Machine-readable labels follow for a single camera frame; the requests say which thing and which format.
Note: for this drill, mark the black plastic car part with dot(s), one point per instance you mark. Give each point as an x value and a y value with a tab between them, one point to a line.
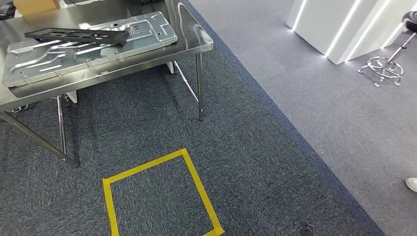
81	34

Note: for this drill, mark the stainless steel workbench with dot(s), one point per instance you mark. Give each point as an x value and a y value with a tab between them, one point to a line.
189	35

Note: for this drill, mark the yellow floor tape square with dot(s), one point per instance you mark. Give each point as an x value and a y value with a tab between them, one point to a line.
195	182

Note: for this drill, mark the large stamped metal plate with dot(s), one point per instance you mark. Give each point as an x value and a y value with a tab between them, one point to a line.
146	32

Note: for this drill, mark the white counter with light strips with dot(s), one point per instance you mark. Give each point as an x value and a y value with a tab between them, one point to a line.
319	26

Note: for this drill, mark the chrome base bar stool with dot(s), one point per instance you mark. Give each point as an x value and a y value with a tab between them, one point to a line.
384	66

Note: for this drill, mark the brown cardboard box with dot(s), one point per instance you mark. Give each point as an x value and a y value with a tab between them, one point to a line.
35	6

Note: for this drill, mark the person's white shoe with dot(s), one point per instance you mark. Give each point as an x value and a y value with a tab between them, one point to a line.
412	184

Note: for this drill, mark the black round ribbed base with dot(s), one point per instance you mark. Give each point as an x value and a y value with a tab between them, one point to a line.
7	11

